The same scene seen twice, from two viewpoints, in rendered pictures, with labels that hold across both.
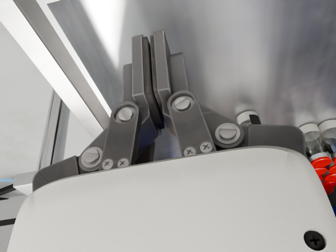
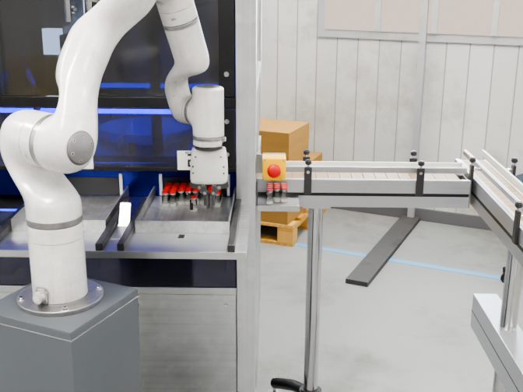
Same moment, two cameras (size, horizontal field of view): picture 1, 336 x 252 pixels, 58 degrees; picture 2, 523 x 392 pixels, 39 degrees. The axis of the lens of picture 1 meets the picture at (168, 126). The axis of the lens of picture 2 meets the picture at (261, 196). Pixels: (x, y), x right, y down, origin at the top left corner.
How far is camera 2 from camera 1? 1.93 m
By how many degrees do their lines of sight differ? 20
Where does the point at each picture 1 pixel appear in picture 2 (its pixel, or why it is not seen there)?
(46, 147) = (315, 238)
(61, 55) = (235, 221)
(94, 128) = (246, 215)
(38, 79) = (405, 365)
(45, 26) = (234, 223)
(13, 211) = (321, 199)
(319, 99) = (169, 211)
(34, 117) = (436, 336)
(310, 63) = (173, 217)
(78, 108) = (246, 218)
